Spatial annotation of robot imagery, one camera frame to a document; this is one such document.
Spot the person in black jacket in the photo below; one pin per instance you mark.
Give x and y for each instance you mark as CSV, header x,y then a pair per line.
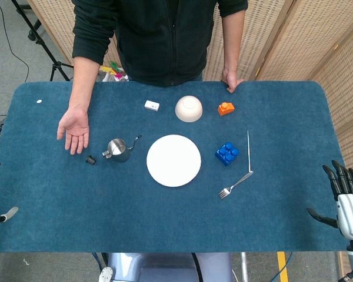
x,y
297,53

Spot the robot grey torso base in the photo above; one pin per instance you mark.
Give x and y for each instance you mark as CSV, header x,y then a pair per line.
x,y
164,267

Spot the person hand gripping table edge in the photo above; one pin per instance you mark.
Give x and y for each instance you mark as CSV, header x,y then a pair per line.
x,y
231,80

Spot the thin white straw stick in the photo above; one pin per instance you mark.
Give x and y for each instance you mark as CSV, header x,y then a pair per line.
x,y
249,149

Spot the white round plate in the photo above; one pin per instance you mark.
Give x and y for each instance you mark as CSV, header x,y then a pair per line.
x,y
173,160

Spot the black camera tripod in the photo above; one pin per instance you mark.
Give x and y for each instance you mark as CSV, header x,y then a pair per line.
x,y
44,44

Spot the small white box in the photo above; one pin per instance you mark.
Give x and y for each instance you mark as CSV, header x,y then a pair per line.
x,y
151,105

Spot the person bare forearm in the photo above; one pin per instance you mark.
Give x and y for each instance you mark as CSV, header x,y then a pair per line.
x,y
80,83

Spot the colourful toy pile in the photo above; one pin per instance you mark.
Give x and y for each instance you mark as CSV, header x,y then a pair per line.
x,y
114,72

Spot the small black cap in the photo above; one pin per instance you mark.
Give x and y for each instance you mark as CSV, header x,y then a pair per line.
x,y
90,159

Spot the person open palm hand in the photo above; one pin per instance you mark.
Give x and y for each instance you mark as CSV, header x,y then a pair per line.
x,y
74,129

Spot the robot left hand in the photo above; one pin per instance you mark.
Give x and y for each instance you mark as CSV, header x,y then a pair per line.
x,y
6,215

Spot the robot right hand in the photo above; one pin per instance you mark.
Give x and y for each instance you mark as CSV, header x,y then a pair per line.
x,y
347,202

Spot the blue toy building block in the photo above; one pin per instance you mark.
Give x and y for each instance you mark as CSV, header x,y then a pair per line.
x,y
227,153

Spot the silver fork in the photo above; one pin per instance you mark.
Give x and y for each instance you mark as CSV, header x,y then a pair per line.
x,y
235,184

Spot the cream upturned bowl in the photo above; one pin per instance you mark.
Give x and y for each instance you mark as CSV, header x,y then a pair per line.
x,y
188,109

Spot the orange toy block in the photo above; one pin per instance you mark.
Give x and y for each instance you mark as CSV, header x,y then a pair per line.
x,y
225,109

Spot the blue felt table cover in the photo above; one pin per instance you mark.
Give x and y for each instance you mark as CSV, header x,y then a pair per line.
x,y
170,211

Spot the person black jacket torso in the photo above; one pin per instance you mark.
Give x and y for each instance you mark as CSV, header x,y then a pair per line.
x,y
161,38

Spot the small steel pitcher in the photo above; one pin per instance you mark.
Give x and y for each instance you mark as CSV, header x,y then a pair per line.
x,y
117,150

